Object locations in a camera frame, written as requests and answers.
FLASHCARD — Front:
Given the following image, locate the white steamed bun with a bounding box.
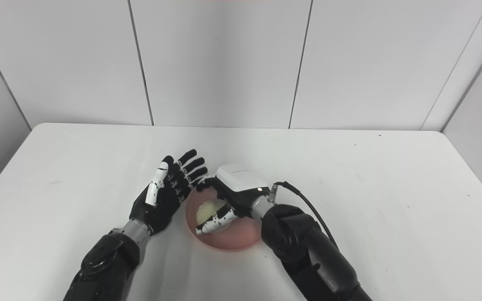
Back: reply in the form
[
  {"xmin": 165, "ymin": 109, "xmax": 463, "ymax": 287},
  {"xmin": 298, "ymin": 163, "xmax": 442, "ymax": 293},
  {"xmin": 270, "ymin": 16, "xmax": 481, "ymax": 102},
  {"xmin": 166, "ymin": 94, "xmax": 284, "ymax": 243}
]
[{"xmin": 196, "ymin": 200, "xmax": 227, "ymax": 226}]

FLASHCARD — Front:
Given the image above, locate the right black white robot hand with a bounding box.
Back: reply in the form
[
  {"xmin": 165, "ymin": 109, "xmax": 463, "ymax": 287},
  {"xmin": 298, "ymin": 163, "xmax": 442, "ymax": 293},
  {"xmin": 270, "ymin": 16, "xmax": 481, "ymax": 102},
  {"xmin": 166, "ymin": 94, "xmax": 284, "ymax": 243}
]
[{"xmin": 195, "ymin": 164, "xmax": 270, "ymax": 235}]

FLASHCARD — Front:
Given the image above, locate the pink round plate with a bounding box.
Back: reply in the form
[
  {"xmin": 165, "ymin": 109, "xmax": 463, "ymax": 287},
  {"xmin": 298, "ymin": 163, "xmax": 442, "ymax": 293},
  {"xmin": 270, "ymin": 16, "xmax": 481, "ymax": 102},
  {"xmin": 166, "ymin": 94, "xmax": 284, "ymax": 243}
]
[{"xmin": 185, "ymin": 186, "xmax": 263, "ymax": 252}]

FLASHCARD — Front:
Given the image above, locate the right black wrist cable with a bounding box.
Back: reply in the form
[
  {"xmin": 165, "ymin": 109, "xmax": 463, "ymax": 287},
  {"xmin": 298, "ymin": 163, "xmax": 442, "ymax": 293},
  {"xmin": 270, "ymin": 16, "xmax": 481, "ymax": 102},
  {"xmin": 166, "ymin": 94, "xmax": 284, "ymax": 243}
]
[{"xmin": 268, "ymin": 181, "xmax": 338, "ymax": 250}]

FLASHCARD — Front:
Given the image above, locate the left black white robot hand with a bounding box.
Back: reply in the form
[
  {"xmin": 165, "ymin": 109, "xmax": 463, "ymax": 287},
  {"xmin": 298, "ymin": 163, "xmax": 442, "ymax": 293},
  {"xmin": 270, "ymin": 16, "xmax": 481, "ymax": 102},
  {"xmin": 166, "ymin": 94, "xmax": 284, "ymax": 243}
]
[{"xmin": 129, "ymin": 149, "xmax": 209, "ymax": 236}]

